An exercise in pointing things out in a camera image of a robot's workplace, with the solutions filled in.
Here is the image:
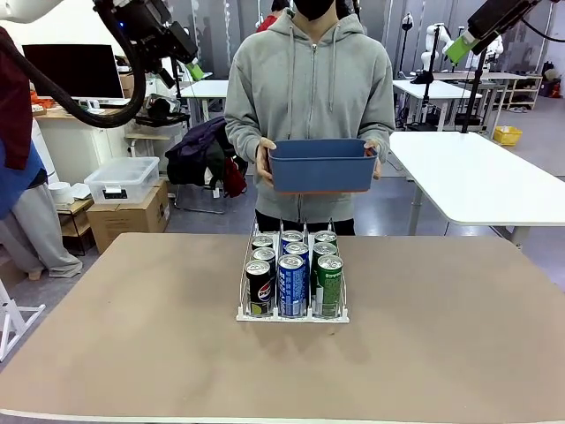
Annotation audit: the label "black face mask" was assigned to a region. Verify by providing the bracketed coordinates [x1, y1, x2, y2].
[294, 0, 335, 22]

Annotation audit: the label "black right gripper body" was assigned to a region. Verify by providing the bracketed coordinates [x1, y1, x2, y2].
[467, 0, 543, 55]

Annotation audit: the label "red bag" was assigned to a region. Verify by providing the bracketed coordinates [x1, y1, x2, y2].
[222, 155, 248, 199]

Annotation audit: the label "person in red jacket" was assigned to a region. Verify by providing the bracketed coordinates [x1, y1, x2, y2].
[255, 0, 290, 34]

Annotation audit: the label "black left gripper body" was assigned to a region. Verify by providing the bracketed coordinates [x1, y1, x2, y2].
[117, 0, 199, 74]

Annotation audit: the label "black bag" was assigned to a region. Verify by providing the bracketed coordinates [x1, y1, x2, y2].
[134, 93, 191, 129]

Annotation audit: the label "small wooden side table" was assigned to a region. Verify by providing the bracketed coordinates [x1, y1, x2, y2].
[124, 131, 174, 158]

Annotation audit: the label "white stand frame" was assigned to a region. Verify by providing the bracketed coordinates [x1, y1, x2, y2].
[0, 280, 47, 362]

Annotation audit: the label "person's left hand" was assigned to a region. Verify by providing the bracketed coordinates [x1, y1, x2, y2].
[363, 139, 383, 180]

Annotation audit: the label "orange items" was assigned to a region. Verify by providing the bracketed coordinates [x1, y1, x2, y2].
[29, 90, 57, 112]

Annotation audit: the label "person's left forearm grey sleeve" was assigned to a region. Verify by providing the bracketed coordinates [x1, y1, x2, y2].
[359, 117, 396, 165]

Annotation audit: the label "white wire can dispenser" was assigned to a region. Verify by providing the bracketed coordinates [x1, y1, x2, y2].
[236, 216, 352, 323]

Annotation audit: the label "purple bag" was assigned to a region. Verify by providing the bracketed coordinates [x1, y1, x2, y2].
[540, 61, 564, 98]

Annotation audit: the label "person's right forearm grey sleeve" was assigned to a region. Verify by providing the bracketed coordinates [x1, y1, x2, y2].
[223, 115, 267, 163]

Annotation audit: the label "black tripod stand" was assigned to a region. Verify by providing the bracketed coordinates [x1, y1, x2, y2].
[461, 48, 489, 133]
[405, 24, 443, 132]

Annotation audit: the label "person in maroon sweater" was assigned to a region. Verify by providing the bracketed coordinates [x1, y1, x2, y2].
[0, 26, 84, 280]

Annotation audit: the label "person's right hand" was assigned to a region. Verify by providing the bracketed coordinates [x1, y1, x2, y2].
[255, 137, 278, 186]

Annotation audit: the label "white background table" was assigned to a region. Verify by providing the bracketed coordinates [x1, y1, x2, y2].
[179, 79, 230, 127]
[392, 79, 485, 132]

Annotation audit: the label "person in grey hoodie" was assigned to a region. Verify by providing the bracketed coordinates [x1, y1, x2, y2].
[223, 0, 396, 237]

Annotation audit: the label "small wooden shelf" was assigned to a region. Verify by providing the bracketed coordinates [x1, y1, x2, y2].
[56, 197, 96, 257]

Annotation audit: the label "black computer monitor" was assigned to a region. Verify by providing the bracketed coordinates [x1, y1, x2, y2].
[21, 43, 125, 101]

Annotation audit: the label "blue plastic bin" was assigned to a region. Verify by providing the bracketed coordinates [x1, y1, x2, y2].
[267, 139, 379, 195]

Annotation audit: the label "yellow crate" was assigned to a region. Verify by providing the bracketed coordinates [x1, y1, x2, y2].
[493, 125, 524, 147]

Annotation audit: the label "clear plastic storage box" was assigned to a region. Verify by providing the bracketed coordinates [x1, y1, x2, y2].
[83, 155, 161, 205]

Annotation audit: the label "large cardboard box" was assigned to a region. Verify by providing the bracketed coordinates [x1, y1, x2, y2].
[86, 178, 171, 255]

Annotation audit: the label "white roll stack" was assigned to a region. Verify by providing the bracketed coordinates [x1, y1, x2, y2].
[47, 180, 76, 207]

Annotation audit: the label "large white table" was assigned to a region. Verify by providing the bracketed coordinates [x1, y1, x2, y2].
[388, 131, 565, 246]

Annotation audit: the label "white desk cabinet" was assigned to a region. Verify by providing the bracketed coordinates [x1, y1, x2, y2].
[33, 99, 149, 186]

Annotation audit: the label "wooden shelf bench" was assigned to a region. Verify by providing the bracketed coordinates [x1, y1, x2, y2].
[434, 70, 544, 111]

